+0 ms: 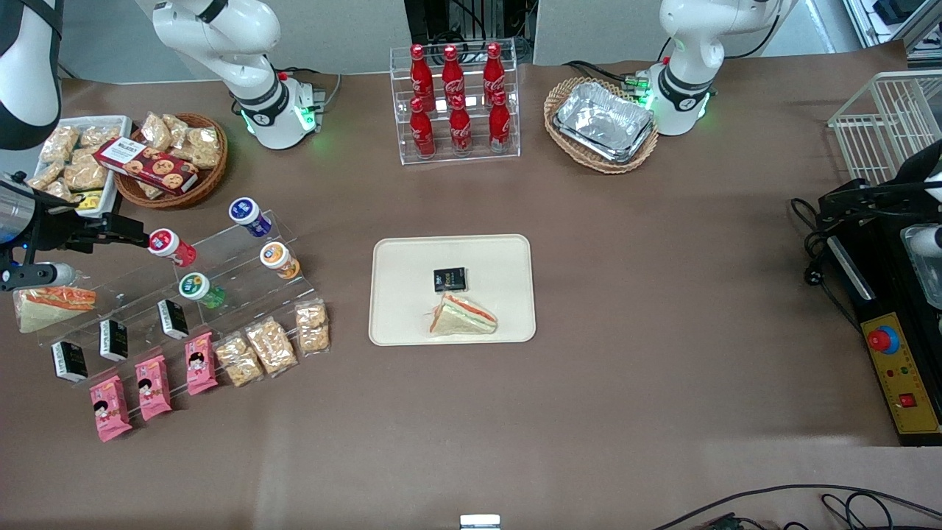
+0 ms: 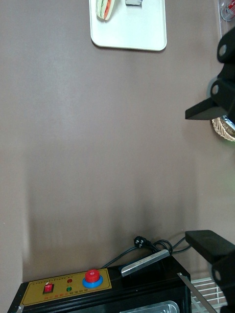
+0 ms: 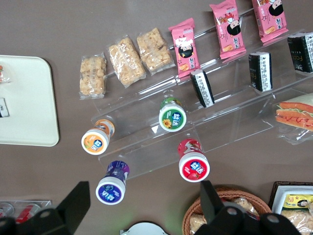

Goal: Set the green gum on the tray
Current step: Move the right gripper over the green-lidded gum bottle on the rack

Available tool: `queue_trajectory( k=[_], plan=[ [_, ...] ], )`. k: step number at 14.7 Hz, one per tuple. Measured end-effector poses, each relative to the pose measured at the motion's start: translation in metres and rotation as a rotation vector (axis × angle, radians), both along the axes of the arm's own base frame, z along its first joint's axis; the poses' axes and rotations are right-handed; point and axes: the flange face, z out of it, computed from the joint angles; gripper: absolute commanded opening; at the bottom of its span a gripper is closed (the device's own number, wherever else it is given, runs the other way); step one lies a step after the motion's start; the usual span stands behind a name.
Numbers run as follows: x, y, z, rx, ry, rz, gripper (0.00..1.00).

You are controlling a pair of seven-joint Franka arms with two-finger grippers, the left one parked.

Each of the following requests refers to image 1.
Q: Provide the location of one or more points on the pink snack pack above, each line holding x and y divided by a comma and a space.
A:
201, 364
153, 388
110, 408

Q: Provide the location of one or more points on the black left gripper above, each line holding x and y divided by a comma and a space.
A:
907, 193

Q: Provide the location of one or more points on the red gum bottle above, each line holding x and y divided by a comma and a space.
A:
173, 246

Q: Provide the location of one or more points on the yellow snack packet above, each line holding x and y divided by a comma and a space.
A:
90, 202

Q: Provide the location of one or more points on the beige serving tray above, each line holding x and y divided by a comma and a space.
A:
405, 294

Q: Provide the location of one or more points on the wrapped triangle sandwich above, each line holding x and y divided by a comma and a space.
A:
464, 318
51, 308

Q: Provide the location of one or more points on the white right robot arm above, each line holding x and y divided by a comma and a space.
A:
257, 44

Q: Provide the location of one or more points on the white plastic bin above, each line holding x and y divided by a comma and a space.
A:
121, 121

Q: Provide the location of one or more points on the green gum bottle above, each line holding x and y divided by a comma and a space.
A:
200, 290

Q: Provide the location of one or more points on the dark brown wicker basket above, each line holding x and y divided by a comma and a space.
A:
202, 184

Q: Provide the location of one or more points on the clear acrylic bottle rack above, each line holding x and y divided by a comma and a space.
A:
401, 147

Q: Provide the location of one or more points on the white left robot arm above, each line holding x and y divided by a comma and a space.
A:
688, 59

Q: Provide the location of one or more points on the small black box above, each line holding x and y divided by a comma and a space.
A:
450, 280
174, 319
70, 361
114, 339

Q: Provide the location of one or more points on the black sealing machine yellow panel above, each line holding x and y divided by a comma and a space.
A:
898, 368

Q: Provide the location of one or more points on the red cola bottle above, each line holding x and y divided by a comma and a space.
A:
494, 70
421, 73
452, 73
461, 129
500, 125
422, 132

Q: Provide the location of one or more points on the black equipment rack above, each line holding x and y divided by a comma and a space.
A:
471, 22

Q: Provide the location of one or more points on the clear acrylic stepped shelf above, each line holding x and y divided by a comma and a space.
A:
243, 294

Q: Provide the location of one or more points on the small white block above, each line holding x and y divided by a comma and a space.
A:
480, 522

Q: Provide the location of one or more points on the purple gum bottle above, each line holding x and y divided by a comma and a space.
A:
249, 215

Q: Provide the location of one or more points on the light wicker basket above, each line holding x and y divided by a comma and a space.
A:
589, 163

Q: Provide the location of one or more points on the metal frame shelf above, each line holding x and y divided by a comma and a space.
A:
894, 18

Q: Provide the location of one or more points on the foil tray in machine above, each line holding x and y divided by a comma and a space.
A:
923, 280

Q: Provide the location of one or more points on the red cookie box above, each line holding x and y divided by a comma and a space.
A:
147, 165

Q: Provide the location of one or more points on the orange gum bottle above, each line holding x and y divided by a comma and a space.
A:
280, 260

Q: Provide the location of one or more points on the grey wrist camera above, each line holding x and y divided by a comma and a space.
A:
44, 275
931, 240

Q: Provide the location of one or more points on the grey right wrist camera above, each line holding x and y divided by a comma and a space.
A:
44, 275

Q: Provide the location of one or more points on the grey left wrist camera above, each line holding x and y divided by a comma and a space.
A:
931, 240

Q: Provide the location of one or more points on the stacked foil trays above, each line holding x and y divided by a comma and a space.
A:
603, 121

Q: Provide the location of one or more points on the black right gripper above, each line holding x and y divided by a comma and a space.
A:
53, 227

